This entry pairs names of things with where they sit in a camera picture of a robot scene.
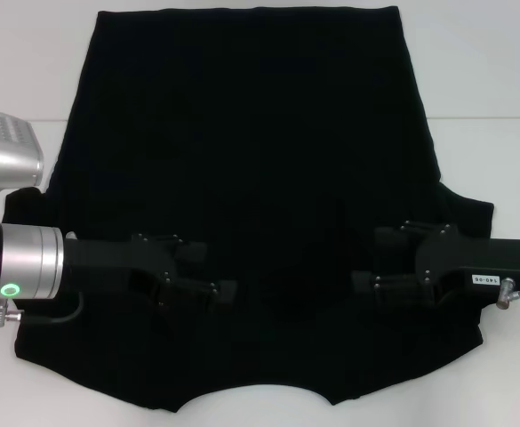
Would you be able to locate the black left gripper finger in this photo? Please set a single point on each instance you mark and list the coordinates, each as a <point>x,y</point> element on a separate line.
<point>226,294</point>
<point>192,254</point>

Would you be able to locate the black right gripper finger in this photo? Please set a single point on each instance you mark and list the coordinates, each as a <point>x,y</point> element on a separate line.
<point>397,288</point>
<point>390,239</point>

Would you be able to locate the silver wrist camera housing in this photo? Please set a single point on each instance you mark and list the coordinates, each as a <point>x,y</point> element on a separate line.
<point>10,147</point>

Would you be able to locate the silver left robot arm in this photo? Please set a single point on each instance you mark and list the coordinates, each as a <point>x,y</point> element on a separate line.
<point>24,260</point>

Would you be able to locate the black shirt with FREE print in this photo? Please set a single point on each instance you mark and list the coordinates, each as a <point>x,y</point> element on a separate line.
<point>259,133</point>

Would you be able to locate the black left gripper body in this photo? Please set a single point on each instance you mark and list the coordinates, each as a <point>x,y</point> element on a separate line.
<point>104,262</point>

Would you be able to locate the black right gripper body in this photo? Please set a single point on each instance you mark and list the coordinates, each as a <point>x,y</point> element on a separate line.
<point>499,260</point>

